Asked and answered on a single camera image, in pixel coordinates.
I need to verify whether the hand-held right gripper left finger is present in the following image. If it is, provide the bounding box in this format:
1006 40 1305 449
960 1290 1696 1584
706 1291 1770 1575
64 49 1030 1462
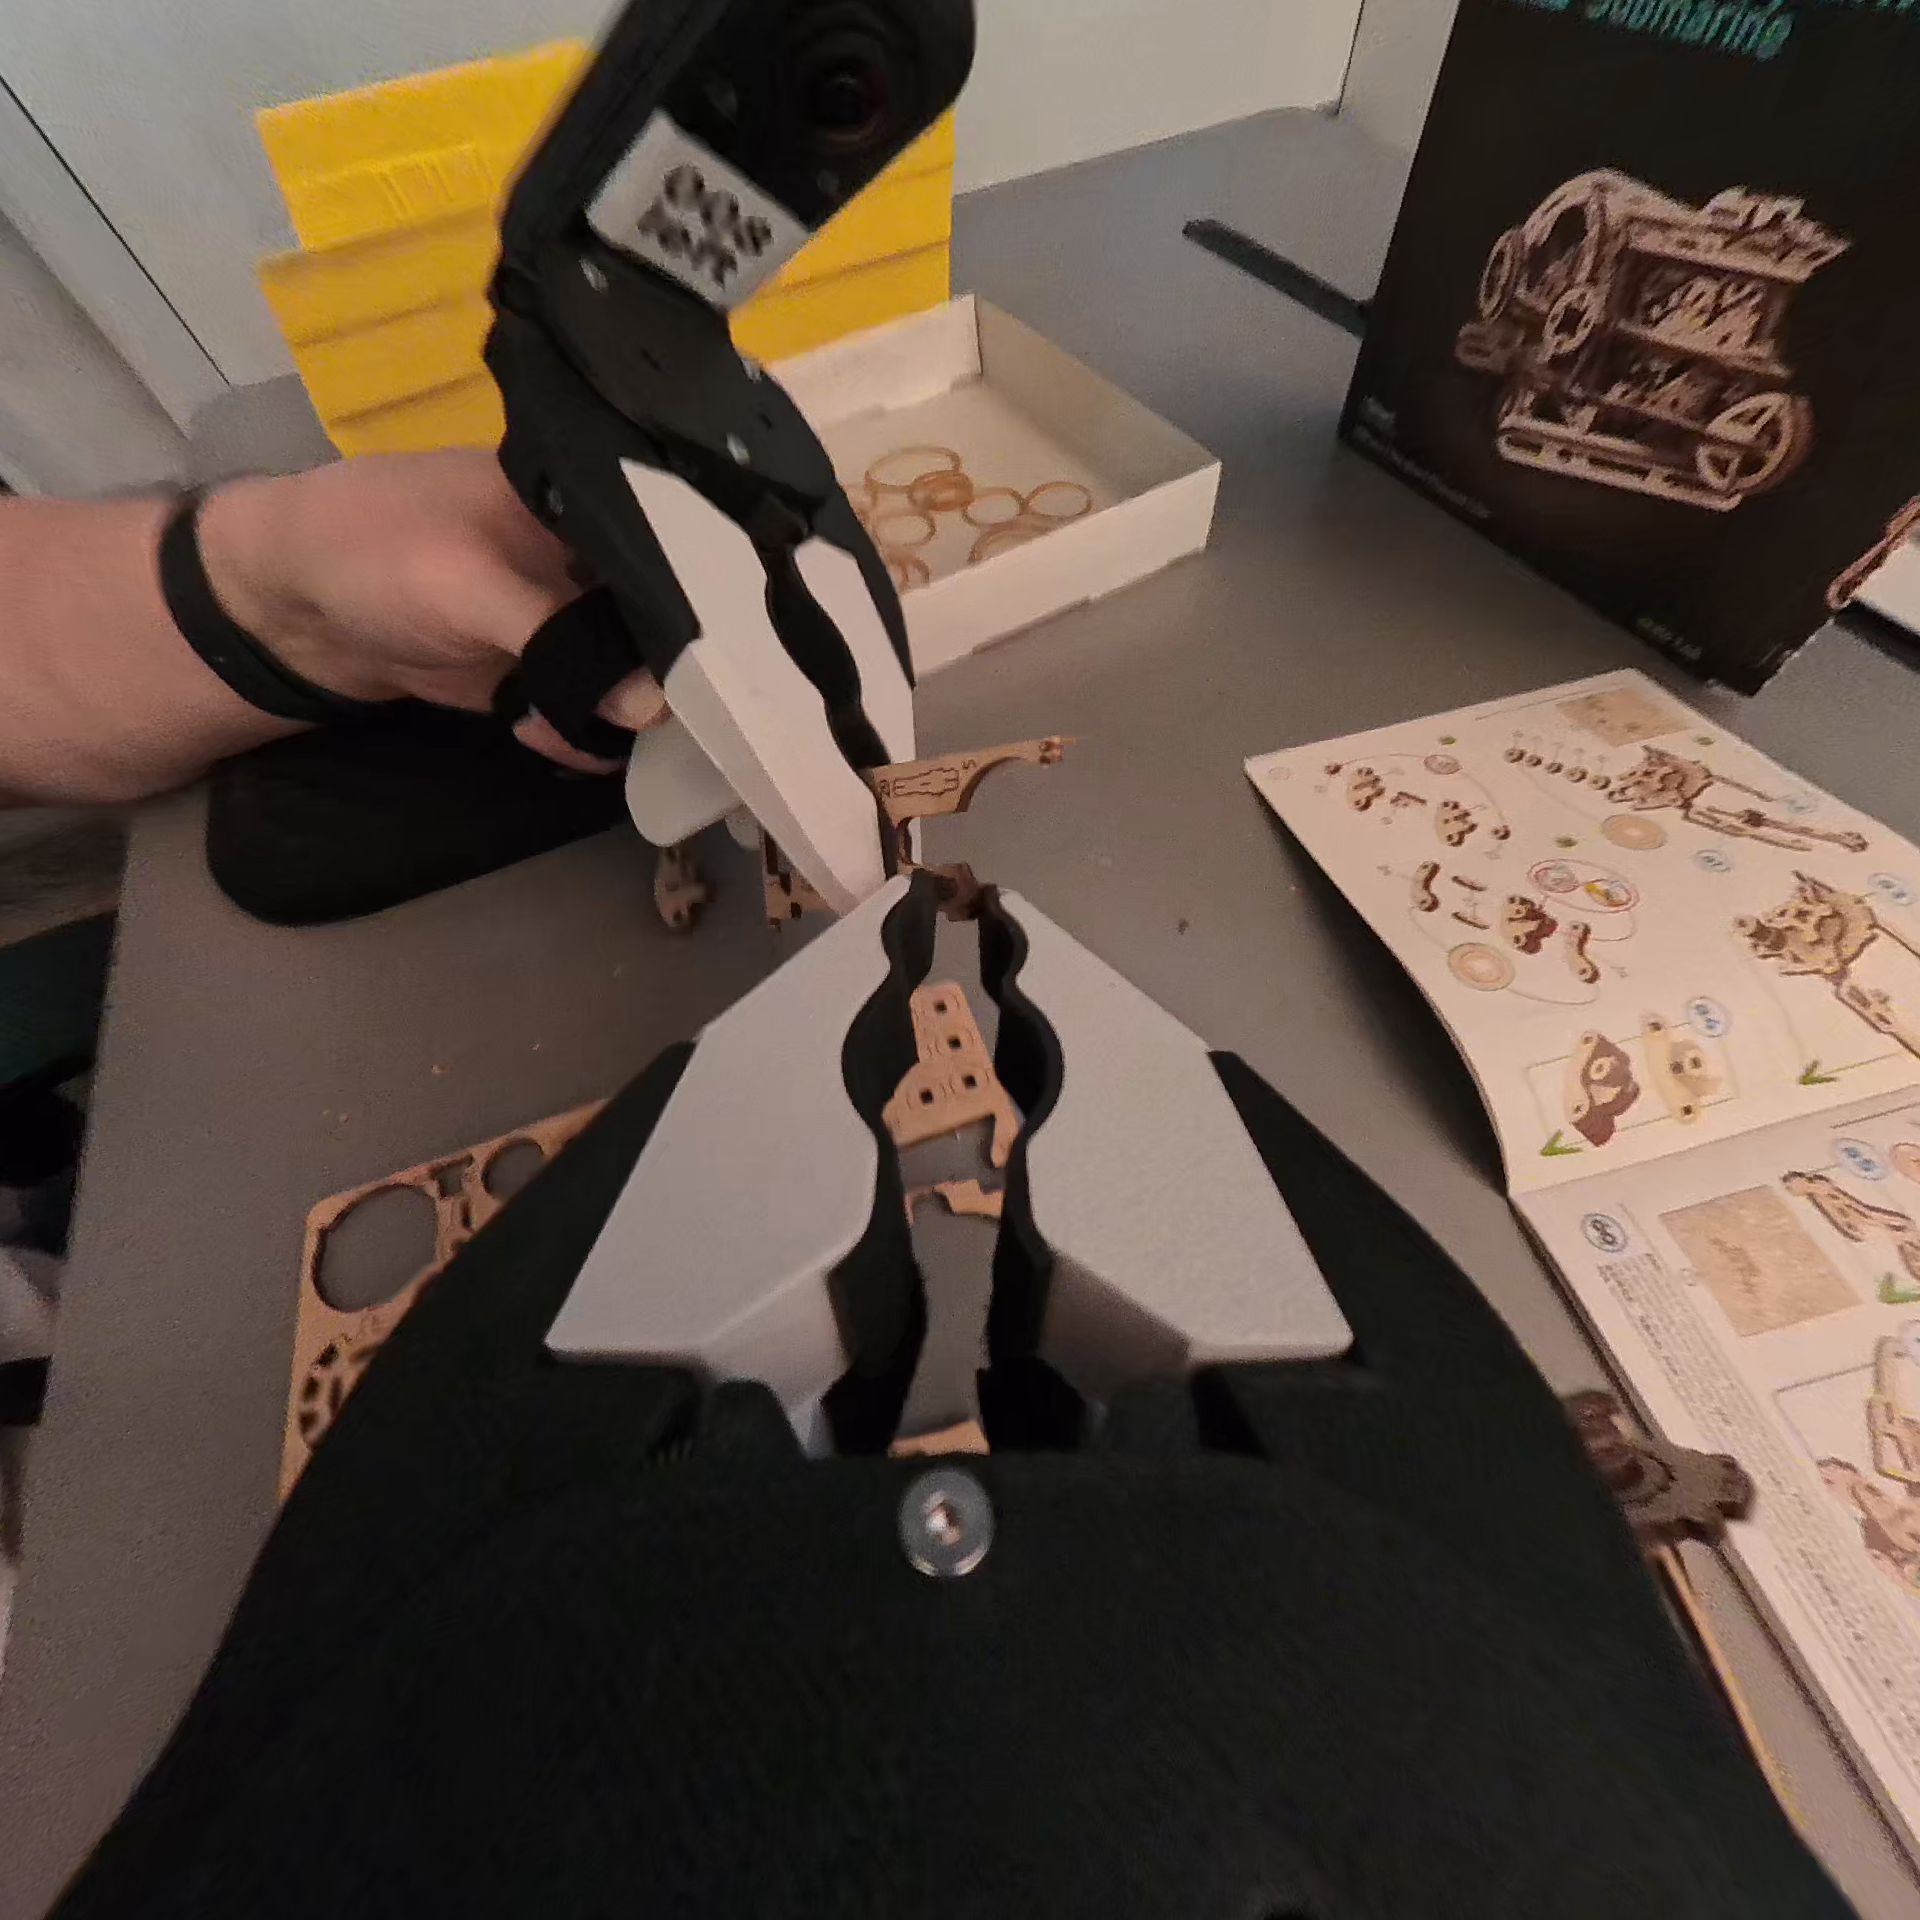
545 873 939 1455

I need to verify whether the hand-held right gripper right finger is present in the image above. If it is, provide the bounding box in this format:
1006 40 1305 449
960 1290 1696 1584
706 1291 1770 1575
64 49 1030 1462
968 884 1356 1455

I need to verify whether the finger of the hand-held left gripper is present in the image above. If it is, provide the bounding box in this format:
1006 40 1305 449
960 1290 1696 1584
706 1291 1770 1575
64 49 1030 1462
619 457 889 913
795 498 923 771

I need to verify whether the small plywood parts fret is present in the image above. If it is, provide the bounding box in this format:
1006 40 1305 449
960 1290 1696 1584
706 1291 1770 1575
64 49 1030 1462
755 731 1069 928

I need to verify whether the large plywood parts sheet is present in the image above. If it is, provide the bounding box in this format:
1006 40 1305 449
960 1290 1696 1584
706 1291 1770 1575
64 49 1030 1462
277 983 1029 1503

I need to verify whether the illustrated instruction booklet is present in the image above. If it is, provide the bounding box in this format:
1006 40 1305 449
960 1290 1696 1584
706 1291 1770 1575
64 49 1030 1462
1242 668 1920 1878

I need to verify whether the partly built wooden model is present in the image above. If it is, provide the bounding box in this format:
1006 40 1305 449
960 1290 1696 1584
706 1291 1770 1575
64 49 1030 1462
1558 1388 1758 1555

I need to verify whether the black model kit box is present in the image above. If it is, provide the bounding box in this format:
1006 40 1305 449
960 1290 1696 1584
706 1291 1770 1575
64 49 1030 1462
1337 0 1920 697

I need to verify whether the person's left hand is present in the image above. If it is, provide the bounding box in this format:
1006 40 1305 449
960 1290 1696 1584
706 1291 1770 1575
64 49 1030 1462
200 449 672 772

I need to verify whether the pile of tan rubber bands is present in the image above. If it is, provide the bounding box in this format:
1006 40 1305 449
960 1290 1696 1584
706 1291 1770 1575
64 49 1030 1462
840 441 1094 590

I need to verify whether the tall stack of yellow bins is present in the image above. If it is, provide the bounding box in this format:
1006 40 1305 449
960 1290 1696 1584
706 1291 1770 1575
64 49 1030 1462
257 36 957 459

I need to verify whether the white cardboard tray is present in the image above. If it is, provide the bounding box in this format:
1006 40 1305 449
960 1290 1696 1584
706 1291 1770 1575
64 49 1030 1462
766 292 1225 678

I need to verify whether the black mesh oval pad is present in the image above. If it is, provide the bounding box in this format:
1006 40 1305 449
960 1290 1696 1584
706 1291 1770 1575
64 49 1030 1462
205 704 664 928

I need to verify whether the black wristband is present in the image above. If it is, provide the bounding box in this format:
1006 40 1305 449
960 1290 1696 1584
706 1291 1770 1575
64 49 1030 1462
154 482 338 726

